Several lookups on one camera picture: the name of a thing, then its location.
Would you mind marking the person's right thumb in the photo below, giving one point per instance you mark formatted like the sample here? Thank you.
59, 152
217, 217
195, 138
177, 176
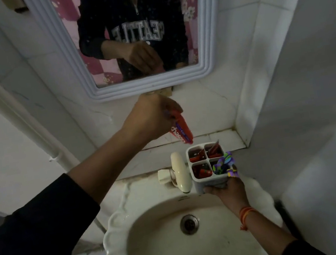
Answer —
213, 189

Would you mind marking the person's left hand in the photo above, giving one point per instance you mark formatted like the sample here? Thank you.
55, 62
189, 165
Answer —
149, 119

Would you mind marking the person's right forearm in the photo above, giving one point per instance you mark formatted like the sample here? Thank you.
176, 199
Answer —
265, 231

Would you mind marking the white four-compartment holder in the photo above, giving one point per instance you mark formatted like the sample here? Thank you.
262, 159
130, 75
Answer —
209, 184

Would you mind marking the red toothpaste tube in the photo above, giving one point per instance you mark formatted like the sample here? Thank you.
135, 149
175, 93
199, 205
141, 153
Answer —
182, 130

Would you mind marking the person's left forearm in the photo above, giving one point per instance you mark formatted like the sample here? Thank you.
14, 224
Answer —
104, 166

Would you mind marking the metal sink drain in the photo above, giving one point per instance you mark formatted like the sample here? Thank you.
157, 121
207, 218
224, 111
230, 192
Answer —
189, 224

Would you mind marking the white scalloped sink basin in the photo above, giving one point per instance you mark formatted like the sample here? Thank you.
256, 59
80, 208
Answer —
166, 245

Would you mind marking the colourful patterned toothbrush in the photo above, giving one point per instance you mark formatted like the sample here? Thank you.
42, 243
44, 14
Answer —
224, 164

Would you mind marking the white wall pipe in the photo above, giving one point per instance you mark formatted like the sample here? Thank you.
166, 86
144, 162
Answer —
11, 108

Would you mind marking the white framed wall mirror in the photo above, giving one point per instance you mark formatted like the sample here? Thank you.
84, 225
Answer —
210, 31

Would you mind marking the person's left fingers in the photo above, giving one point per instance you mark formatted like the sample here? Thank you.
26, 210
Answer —
171, 108

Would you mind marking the person's right hand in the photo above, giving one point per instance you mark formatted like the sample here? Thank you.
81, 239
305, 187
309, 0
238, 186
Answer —
233, 196

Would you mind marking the red tube in holder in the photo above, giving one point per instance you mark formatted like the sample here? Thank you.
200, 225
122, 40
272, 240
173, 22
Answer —
202, 172
214, 151
196, 157

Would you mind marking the cream plastic tap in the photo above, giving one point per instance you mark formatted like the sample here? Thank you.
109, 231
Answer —
179, 171

